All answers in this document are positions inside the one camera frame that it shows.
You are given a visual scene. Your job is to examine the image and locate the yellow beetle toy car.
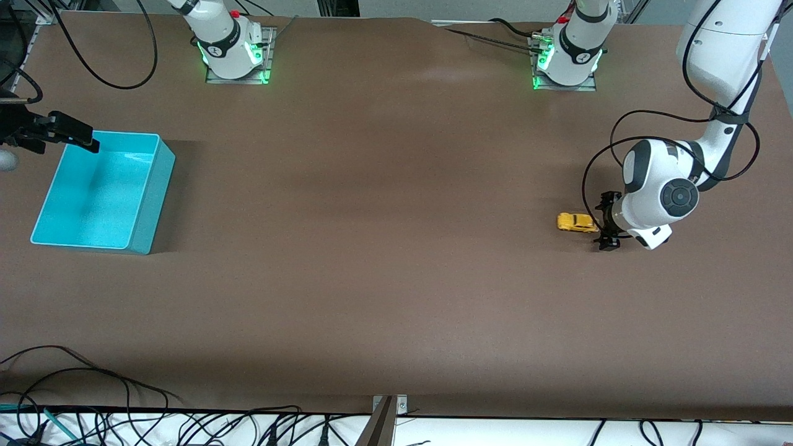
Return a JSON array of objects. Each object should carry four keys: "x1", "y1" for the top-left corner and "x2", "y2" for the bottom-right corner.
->
[{"x1": 556, "y1": 212, "x2": 600, "y2": 234}]

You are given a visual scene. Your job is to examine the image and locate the turquoise plastic bin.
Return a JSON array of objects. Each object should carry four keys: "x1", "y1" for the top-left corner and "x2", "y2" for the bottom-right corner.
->
[{"x1": 30, "y1": 131, "x2": 176, "y2": 255}]

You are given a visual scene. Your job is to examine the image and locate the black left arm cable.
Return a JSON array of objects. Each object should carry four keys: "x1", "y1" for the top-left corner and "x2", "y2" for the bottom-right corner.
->
[{"x1": 582, "y1": 0, "x2": 761, "y2": 239}]

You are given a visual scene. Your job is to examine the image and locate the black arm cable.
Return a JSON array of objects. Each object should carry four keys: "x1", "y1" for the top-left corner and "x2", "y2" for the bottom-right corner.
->
[
  {"x1": 582, "y1": 0, "x2": 761, "y2": 239},
  {"x1": 48, "y1": 0, "x2": 159, "y2": 89}
]

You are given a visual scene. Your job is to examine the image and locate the black cable with metal connector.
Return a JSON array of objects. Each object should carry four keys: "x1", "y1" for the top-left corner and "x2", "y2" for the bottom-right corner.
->
[{"x1": 0, "y1": 62, "x2": 43, "y2": 105}]

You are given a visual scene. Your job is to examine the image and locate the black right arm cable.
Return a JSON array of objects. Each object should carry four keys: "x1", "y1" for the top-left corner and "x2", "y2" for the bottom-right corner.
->
[{"x1": 48, "y1": 0, "x2": 159, "y2": 89}]

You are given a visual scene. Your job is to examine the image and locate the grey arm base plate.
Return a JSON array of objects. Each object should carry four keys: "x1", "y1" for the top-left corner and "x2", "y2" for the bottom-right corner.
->
[
  {"x1": 205, "y1": 26, "x2": 277, "y2": 85},
  {"x1": 528, "y1": 34, "x2": 599, "y2": 93}
]

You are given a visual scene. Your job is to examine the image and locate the black smooth base cable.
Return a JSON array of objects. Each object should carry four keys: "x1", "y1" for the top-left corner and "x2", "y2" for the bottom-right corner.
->
[{"x1": 488, "y1": 17, "x2": 552, "y2": 37}]

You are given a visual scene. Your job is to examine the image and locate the black braided base cable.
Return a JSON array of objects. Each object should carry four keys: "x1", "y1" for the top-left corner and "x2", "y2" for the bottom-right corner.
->
[{"x1": 444, "y1": 27, "x2": 541, "y2": 54}]

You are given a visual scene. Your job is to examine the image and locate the black loose cable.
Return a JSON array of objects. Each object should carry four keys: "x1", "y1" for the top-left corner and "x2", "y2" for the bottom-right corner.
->
[
  {"x1": 0, "y1": 345, "x2": 183, "y2": 403},
  {"x1": 0, "y1": 369, "x2": 169, "y2": 411}
]

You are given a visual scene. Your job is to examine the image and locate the small metal bracket plate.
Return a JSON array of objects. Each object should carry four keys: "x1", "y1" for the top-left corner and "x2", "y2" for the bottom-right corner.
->
[{"x1": 373, "y1": 395, "x2": 409, "y2": 416}]

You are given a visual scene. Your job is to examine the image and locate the teal cable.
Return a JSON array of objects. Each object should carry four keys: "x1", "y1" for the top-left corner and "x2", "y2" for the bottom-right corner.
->
[{"x1": 0, "y1": 403, "x2": 78, "y2": 442}]

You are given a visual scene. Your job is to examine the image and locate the black frame post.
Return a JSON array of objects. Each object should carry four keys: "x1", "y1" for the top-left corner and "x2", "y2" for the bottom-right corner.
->
[{"x1": 317, "y1": 0, "x2": 360, "y2": 18}]

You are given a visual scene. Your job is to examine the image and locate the dark grey metal post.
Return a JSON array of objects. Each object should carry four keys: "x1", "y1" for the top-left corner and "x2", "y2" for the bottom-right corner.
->
[{"x1": 356, "y1": 396, "x2": 397, "y2": 446}]

